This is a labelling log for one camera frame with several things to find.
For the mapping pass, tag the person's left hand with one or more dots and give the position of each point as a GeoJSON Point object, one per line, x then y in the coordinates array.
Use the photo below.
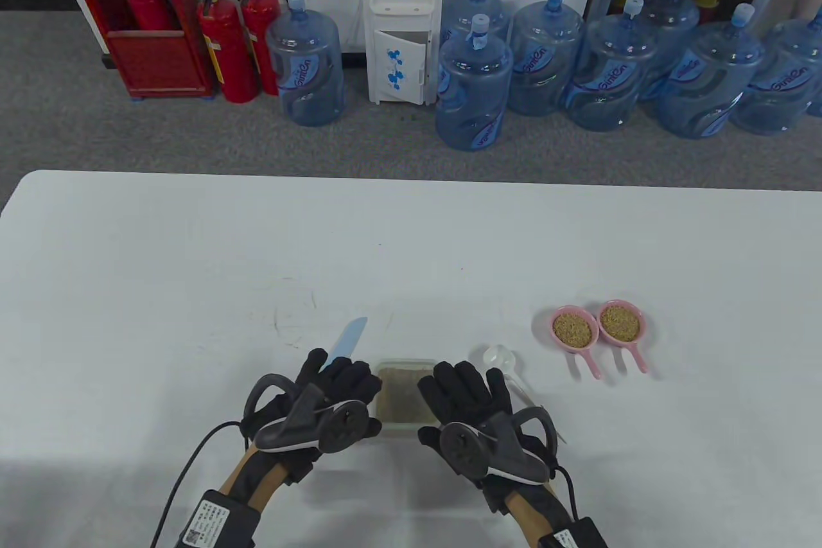
{"type": "Point", "coordinates": [347, 381]}

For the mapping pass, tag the person's right hand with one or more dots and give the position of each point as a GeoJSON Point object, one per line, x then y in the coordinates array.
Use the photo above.
{"type": "Point", "coordinates": [465, 390]}

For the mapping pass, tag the light blue knife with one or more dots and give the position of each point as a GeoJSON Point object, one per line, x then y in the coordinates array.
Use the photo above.
{"type": "Point", "coordinates": [350, 336]}

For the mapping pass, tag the white coffee spoon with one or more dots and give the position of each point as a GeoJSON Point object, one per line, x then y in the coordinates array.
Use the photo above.
{"type": "Point", "coordinates": [501, 358]}

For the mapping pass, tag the white sesame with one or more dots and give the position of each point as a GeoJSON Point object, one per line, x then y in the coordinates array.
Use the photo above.
{"type": "Point", "coordinates": [401, 403]}

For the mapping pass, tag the clear plastic container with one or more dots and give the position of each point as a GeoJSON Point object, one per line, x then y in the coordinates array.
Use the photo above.
{"type": "Point", "coordinates": [401, 430]}

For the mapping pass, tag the small white sesame portion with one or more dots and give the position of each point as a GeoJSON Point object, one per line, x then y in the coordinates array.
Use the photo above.
{"type": "Point", "coordinates": [620, 323]}
{"type": "Point", "coordinates": [571, 329]}

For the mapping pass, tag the person's right forearm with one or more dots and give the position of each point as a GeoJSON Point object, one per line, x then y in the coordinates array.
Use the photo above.
{"type": "Point", "coordinates": [533, 519]}

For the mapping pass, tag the person's left forearm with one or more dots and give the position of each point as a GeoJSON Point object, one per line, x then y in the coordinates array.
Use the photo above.
{"type": "Point", "coordinates": [257, 480]}

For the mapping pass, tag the black white right hand controller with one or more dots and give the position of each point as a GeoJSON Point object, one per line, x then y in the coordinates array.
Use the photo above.
{"type": "Point", "coordinates": [465, 448]}

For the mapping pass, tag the row of blue water jugs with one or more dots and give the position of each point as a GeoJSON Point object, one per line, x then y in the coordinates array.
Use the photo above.
{"type": "Point", "coordinates": [475, 85]}

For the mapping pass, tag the red fire extinguisher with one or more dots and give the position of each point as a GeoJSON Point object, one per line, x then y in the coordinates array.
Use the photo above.
{"type": "Point", "coordinates": [228, 53]}
{"type": "Point", "coordinates": [148, 11]}
{"type": "Point", "coordinates": [260, 21]}

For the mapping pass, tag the red fire extinguisher cabinet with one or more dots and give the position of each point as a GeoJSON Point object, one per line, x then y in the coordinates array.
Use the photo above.
{"type": "Point", "coordinates": [154, 60]}

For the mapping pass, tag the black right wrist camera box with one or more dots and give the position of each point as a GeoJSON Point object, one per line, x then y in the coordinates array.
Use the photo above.
{"type": "Point", "coordinates": [575, 535]}

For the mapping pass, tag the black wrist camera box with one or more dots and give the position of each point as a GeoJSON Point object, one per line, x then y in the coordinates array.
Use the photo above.
{"type": "Point", "coordinates": [575, 535]}
{"type": "Point", "coordinates": [218, 522]}

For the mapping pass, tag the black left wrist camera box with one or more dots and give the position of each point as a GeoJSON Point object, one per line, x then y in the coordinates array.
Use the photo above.
{"type": "Point", "coordinates": [218, 522]}

